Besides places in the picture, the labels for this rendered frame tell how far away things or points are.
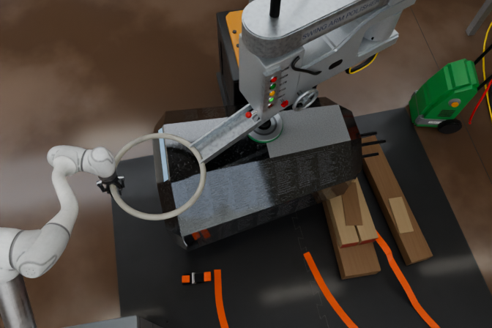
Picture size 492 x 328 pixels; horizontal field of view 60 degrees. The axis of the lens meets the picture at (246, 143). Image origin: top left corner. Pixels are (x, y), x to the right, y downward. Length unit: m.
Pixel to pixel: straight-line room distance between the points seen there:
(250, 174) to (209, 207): 0.29
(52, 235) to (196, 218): 0.99
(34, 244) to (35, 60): 2.74
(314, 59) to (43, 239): 1.31
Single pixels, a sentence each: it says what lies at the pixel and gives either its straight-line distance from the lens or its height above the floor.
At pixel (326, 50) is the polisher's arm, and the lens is 2.03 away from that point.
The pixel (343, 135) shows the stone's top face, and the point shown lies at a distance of 2.46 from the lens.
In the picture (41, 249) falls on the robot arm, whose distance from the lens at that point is 1.58.
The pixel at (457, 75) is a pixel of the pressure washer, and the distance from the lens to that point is 3.36.
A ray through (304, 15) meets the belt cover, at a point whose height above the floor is 1.72.
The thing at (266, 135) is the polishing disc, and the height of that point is 0.88.
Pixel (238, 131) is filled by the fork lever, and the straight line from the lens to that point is 2.26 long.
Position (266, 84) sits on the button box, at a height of 1.49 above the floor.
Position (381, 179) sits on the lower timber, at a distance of 3.24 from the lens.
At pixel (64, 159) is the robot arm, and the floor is 1.28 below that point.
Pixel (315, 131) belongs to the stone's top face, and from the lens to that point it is 2.45.
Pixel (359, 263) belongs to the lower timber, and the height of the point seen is 0.14.
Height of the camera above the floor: 2.96
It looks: 63 degrees down
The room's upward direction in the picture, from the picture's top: 2 degrees clockwise
